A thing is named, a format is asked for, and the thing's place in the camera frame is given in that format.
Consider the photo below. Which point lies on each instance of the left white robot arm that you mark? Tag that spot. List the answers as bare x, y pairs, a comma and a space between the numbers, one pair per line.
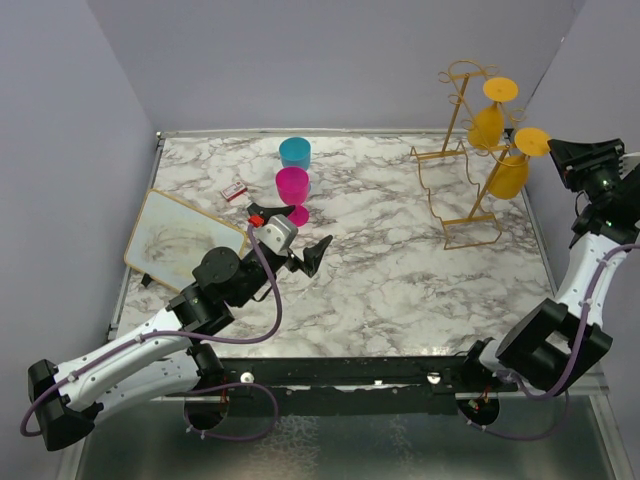
171, 352

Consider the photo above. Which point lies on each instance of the pink plastic wine glass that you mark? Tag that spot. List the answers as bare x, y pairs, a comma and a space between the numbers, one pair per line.
293, 184

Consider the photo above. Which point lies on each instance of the yellow wine glass front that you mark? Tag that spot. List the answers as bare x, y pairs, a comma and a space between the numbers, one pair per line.
512, 173

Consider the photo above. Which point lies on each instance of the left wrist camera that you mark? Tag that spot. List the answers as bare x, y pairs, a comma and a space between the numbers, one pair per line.
274, 235

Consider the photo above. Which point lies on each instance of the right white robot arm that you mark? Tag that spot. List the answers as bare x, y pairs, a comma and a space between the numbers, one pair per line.
563, 337

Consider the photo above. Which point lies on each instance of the yellow wine glass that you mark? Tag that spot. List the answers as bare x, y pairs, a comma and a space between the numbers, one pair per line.
488, 124
512, 173

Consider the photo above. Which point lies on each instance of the small whiteboard wooden frame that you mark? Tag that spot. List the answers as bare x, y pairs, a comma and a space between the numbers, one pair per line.
171, 237

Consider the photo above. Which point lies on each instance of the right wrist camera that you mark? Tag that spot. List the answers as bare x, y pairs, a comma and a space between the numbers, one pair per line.
628, 162

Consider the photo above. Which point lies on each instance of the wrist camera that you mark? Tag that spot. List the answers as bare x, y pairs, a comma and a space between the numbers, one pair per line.
628, 162
274, 235

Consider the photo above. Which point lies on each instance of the yellow wine glass rear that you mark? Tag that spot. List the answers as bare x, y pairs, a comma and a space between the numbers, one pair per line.
488, 124

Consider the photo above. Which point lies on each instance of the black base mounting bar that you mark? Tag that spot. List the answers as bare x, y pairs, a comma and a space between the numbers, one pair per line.
352, 386

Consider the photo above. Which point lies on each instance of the blue plastic wine glass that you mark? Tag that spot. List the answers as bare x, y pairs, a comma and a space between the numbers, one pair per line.
295, 151

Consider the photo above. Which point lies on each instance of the small red card box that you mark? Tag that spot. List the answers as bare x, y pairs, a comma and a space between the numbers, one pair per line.
233, 191

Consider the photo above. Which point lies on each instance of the gold wire glass rack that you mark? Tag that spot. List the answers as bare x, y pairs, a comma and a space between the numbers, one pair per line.
454, 175

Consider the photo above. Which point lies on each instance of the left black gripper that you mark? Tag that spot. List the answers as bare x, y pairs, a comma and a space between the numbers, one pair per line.
311, 256

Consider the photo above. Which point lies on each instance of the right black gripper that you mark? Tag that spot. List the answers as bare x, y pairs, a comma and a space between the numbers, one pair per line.
579, 159

